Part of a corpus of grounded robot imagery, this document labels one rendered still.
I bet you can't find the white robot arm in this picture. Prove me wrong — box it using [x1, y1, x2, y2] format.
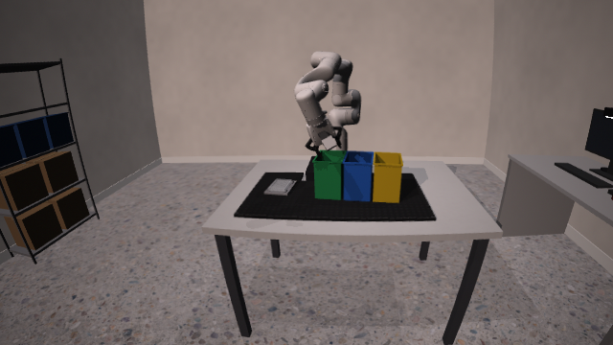
[294, 51, 361, 151]

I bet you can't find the green open-top bin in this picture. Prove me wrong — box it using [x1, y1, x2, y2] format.
[312, 150, 347, 200]

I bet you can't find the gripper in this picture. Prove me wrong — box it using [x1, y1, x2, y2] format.
[306, 116, 342, 159]

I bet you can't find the black flat mat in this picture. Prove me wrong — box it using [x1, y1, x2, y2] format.
[234, 172, 436, 221]

